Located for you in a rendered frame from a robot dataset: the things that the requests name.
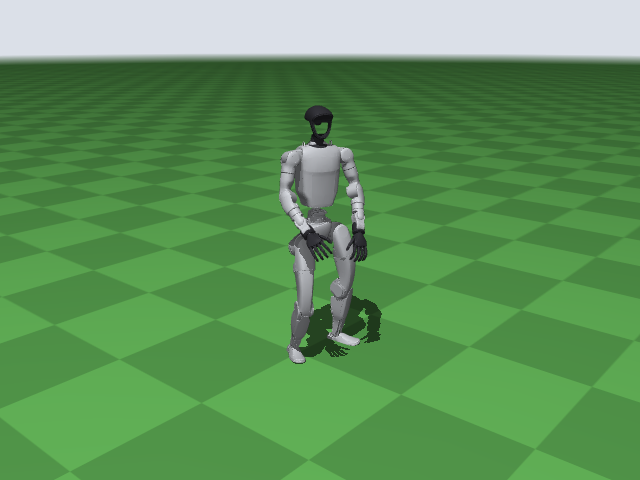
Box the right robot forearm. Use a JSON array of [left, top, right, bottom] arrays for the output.
[[280, 191, 311, 234]]

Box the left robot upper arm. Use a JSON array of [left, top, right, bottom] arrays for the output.
[[338, 147, 361, 199]]

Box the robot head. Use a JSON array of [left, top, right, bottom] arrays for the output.
[[304, 105, 333, 148]]

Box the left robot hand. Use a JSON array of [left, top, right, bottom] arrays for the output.
[[346, 222, 367, 262]]

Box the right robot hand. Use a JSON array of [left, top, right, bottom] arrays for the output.
[[300, 224, 332, 262]]

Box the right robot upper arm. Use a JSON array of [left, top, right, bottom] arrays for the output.
[[279, 149, 302, 203]]

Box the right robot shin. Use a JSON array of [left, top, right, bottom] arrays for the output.
[[290, 301, 310, 348]]

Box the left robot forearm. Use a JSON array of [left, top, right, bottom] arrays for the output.
[[351, 184, 365, 230]]

